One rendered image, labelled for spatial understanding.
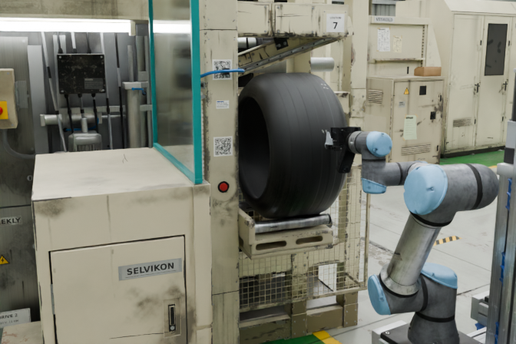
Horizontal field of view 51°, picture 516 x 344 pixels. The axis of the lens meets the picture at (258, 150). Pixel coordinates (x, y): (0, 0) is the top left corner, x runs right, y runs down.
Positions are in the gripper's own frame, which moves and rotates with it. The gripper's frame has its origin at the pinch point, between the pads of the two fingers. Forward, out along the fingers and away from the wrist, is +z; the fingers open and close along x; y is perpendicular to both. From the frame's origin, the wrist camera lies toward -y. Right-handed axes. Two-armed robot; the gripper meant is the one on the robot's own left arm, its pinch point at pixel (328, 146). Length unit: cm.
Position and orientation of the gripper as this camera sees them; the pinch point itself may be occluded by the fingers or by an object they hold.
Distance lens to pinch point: 199.4
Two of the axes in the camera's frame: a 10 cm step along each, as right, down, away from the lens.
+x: -9.3, 0.7, -3.5
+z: -3.5, -0.5, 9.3
